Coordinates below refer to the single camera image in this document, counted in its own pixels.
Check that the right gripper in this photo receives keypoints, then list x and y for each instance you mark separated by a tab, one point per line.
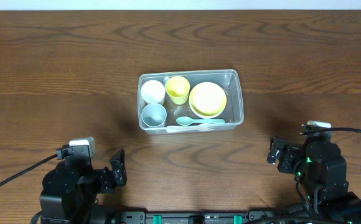
284	157

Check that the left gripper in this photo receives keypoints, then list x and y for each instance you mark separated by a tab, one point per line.
112	178

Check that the grey cup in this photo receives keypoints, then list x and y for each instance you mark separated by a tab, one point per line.
154	115

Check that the white plastic fork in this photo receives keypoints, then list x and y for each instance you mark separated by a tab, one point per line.
190	129

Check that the white bowl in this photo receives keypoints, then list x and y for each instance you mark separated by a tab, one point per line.
206	117

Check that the pale green spoon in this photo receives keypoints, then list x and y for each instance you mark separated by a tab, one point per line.
187	121

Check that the white cup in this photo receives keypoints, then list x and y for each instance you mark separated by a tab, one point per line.
153	91

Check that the yellow bowl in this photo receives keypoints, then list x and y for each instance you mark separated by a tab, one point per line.
207	98

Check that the yellow cup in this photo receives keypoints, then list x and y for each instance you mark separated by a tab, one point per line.
178	89

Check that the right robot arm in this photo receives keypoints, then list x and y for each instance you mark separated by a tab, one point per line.
320	171

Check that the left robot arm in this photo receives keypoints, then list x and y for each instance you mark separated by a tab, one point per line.
70	190

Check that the clear plastic container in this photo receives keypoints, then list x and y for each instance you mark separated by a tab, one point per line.
228	79

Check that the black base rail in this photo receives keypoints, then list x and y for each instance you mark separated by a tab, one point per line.
199	217

